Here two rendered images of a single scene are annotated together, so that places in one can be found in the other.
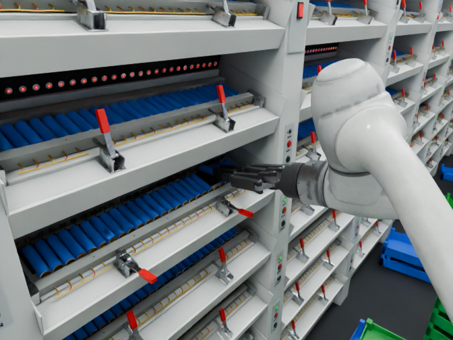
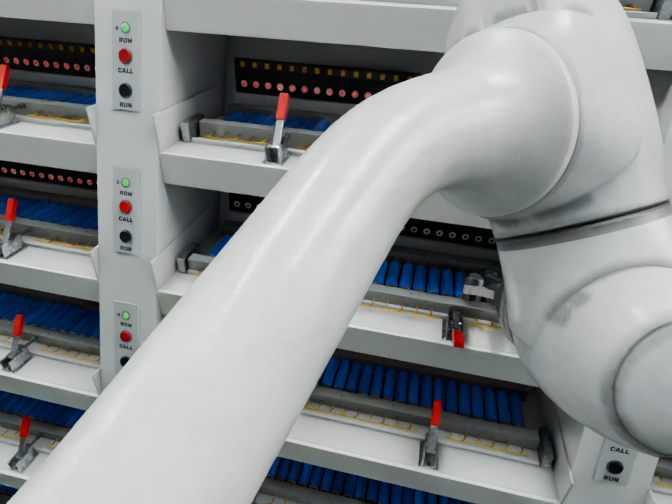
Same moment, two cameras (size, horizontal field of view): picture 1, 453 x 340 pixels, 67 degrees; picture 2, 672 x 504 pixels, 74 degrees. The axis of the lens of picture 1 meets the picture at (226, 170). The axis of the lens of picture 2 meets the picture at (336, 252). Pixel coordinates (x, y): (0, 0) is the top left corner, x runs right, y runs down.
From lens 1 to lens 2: 50 cm
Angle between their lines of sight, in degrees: 56
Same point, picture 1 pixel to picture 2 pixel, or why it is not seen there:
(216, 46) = not seen: hidden behind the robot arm
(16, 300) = (146, 236)
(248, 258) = (500, 472)
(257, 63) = not seen: hidden behind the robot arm
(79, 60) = (258, 26)
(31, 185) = (202, 147)
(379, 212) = (543, 374)
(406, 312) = not seen: outside the picture
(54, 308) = (186, 282)
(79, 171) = (245, 153)
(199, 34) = (433, 14)
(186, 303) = (347, 432)
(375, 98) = (510, 17)
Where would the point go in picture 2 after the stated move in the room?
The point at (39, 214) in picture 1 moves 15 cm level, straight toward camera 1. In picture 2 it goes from (184, 167) to (77, 167)
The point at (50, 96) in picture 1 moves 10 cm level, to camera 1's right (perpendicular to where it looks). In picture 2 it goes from (303, 101) to (333, 100)
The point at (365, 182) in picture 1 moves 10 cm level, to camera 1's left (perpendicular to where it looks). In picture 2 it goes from (519, 270) to (416, 233)
